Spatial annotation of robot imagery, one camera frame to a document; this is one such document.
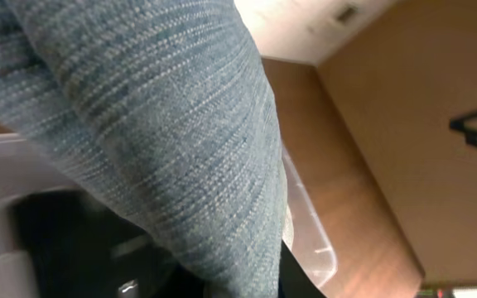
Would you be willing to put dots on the light blue jeans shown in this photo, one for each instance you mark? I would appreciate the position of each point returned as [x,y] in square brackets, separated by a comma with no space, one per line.
[162,111]

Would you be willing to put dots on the large black garment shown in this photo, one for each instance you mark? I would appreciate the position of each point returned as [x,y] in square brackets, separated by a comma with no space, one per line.
[81,249]

